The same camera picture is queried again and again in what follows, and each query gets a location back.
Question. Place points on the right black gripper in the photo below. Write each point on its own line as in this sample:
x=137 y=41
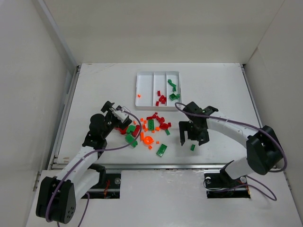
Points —
x=195 y=132

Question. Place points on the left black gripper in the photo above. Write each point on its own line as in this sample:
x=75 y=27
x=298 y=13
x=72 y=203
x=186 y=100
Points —
x=124 y=124

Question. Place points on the small green slope lego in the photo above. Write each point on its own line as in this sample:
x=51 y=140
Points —
x=192 y=147

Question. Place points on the green triangular lego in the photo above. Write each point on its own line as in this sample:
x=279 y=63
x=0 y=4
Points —
x=169 y=81

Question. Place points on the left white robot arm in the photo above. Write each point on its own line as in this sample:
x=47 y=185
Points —
x=58 y=195

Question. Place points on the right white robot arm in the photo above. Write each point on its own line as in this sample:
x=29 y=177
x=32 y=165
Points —
x=263 y=150

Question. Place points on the green red long lego assembly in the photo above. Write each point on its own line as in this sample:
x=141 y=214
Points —
x=127 y=130

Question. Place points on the green arch lego brick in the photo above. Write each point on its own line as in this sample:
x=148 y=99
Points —
x=131 y=140

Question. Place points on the dark red brick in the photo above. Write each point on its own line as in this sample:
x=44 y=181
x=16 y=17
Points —
x=136 y=131

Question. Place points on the red round dome lego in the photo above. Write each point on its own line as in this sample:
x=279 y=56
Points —
x=164 y=126

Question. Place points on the green flat plate lego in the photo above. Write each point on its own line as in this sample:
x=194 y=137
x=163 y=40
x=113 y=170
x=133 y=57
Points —
x=161 y=150

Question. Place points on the green 2x3 lego plate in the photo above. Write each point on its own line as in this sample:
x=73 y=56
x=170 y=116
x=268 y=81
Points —
x=151 y=126

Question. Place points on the orange round lego piece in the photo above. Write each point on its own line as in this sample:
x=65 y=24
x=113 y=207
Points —
x=147 y=140

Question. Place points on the green square lego in tray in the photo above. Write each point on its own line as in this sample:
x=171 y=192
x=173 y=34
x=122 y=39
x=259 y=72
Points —
x=173 y=96

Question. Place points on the white three-compartment tray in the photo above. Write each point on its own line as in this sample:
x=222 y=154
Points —
x=157 y=90

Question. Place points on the aluminium rail front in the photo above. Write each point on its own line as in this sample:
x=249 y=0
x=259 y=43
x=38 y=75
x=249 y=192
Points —
x=161 y=167

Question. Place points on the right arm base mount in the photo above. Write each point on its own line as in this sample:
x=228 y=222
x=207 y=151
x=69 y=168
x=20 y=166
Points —
x=221 y=186

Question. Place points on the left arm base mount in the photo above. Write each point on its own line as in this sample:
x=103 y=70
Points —
x=108 y=188

